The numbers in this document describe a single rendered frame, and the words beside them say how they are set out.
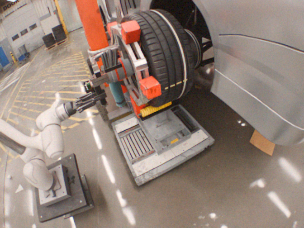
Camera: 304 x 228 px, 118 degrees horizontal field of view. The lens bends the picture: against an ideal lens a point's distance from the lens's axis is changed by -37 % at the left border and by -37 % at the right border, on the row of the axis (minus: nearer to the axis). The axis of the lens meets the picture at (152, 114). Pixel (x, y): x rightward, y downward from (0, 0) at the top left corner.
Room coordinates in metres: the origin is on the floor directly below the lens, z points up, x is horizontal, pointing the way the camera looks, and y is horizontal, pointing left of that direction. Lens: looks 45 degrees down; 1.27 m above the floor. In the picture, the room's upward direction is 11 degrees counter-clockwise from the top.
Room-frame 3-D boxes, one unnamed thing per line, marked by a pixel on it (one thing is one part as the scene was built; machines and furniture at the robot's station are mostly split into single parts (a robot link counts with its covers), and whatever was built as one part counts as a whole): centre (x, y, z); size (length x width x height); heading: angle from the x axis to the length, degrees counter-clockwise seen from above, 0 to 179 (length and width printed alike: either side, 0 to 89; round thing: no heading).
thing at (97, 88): (0.65, 0.26, 0.83); 0.04 x 0.04 x 0.16
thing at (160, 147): (0.93, -0.07, 0.13); 0.50 x 0.36 x 0.10; 19
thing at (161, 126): (0.95, -0.07, 0.32); 0.40 x 0.30 x 0.28; 19
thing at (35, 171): (0.34, 0.89, 0.53); 0.18 x 0.16 x 0.22; 29
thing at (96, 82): (0.66, 0.23, 0.93); 0.09 x 0.05 x 0.05; 109
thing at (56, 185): (0.32, 0.88, 0.39); 0.22 x 0.18 x 0.06; 34
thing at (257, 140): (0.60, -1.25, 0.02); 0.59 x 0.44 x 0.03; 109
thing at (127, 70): (0.87, 0.16, 0.85); 0.21 x 0.14 x 0.14; 109
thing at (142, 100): (0.89, 0.09, 0.85); 0.54 x 0.07 x 0.54; 19
